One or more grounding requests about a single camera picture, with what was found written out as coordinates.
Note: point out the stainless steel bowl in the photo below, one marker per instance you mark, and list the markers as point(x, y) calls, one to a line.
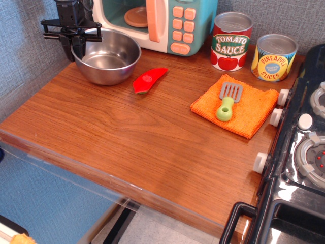
point(110, 61)

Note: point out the wooden toy plate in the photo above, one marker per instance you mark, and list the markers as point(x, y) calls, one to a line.
point(136, 17)

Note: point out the orange microfiber cloth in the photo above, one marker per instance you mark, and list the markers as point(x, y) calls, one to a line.
point(249, 113)

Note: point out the clear acrylic table guard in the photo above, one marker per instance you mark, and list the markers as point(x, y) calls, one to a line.
point(61, 200)

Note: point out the white stove knob top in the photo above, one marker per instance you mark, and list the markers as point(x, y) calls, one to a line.
point(282, 97)

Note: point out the teal toy microwave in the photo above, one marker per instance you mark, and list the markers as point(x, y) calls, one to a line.
point(174, 27)

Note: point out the red toy chili pepper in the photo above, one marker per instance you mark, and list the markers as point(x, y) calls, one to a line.
point(146, 81)

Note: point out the pineapple slices toy can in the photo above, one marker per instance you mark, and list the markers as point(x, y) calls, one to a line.
point(273, 58)

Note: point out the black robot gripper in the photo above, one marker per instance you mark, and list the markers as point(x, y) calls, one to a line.
point(73, 25)

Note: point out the tomato sauce toy can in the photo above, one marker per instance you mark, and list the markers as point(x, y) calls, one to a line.
point(230, 40)

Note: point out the grey green toy spatula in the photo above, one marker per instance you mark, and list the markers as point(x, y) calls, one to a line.
point(230, 94)

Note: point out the white stove knob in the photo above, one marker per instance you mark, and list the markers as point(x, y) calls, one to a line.
point(276, 116)
point(282, 97)
point(260, 162)

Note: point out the white stove knob bottom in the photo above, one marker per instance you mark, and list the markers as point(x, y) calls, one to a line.
point(260, 162)

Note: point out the black oven door handle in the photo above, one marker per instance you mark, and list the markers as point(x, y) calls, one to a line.
point(239, 209)

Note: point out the black toy stove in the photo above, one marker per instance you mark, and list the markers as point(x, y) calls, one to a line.
point(291, 193)

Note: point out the white stove knob middle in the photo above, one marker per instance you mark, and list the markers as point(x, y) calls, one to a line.
point(276, 116)

